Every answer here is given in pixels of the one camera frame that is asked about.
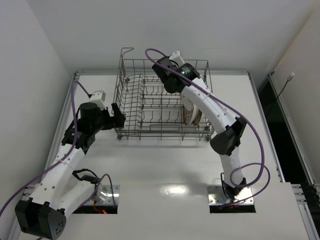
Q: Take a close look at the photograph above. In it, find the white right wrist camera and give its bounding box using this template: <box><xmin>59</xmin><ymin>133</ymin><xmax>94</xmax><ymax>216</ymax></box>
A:
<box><xmin>169</xmin><ymin>50</ymin><xmax>185</xmax><ymax>67</ymax></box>

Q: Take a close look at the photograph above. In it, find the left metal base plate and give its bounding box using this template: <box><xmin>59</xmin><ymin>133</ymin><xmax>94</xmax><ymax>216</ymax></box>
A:
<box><xmin>84</xmin><ymin>185</ymin><xmax>120</xmax><ymax>207</ymax></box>

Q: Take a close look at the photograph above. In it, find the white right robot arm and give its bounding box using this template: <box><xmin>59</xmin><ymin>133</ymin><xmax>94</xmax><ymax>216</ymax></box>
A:
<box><xmin>152</xmin><ymin>56</ymin><xmax>247</xmax><ymax>200</ymax></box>

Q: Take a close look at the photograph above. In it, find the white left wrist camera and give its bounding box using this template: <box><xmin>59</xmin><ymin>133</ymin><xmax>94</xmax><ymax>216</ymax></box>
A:
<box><xmin>88</xmin><ymin>90</ymin><xmax>107</xmax><ymax>110</ymax></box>

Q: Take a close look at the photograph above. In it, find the black cable with white plug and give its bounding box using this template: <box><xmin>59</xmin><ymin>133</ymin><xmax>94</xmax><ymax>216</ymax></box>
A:
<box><xmin>263</xmin><ymin>72</ymin><xmax>296</xmax><ymax>118</ymax></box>

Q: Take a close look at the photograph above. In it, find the grey wire dish rack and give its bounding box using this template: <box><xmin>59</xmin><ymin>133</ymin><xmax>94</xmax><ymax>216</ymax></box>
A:
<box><xmin>113</xmin><ymin>47</ymin><xmax>214</xmax><ymax>141</ymax></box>

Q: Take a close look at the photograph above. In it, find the floral plate with orange rim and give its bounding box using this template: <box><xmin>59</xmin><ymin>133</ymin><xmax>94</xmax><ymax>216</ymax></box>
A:
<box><xmin>182</xmin><ymin>105</ymin><xmax>188</xmax><ymax>126</ymax></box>

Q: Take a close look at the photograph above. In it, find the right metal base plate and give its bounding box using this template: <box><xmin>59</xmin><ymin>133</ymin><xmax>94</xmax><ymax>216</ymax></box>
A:
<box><xmin>206</xmin><ymin>184</ymin><xmax>254</xmax><ymax>206</ymax></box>

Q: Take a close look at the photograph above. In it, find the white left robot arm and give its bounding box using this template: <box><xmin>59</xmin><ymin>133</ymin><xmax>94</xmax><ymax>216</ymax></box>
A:
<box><xmin>15</xmin><ymin>101</ymin><xmax>126</xmax><ymax>240</ymax></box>

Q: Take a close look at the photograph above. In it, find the white plate with sunburst pattern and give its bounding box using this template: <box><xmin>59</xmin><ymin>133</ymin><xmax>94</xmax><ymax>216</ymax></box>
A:
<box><xmin>180</xmin><ymin>94</ymin><xmax>198</xmax><ymax>125</ymax></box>

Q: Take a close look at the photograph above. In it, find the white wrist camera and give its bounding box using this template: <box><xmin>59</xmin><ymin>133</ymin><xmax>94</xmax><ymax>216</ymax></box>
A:
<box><xmin>169</xmin><ymin>50</ymin><xmax>185</xmax><ymax>67</ymax></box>
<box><xmin>88</xmin><ymin>90</ymin><xmax>107</xmax><ymax>110</ymax></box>

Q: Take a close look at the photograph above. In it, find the metal base plate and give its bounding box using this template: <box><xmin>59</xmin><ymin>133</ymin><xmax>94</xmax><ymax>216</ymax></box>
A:
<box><xmin>84</xmin><ymin>185</ymin><xmax>120</xmax><ymax>207</ymax></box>
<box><xmin>206</xmin><ymin>184</ymin><xmax>254</xmax><ymax>206</ymax></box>

